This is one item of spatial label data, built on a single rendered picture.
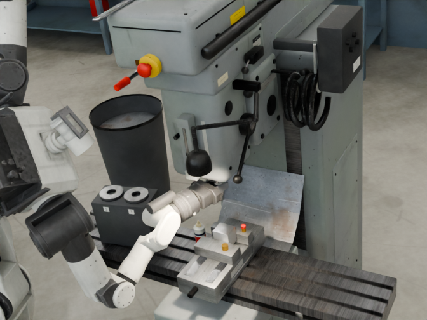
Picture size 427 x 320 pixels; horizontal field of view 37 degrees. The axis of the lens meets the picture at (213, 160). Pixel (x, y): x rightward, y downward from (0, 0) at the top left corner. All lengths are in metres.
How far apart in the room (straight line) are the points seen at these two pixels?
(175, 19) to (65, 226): 0.60
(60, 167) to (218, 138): 0.46
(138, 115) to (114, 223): 1.97
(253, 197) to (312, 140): 0.35
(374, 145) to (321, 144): 2.38
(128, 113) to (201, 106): 2.52
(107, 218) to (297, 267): 0.71
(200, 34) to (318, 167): 0.90
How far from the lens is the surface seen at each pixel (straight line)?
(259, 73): 1.99
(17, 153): 1.70
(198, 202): 2.00
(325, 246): 2.58
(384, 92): 5.42
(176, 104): 1.88
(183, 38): 1.60
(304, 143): 2.32
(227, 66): 1.79
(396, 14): 6.20
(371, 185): 4.25
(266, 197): 2.46
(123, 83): 1.75
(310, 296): 2.14
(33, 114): 1.80
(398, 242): 3.79
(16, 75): 1.78
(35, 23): 7.55
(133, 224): 2.35
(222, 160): 1.91
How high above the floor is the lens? 2.39
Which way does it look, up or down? 31 degrees down
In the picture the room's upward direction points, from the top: 8 degrees counter-clockwise
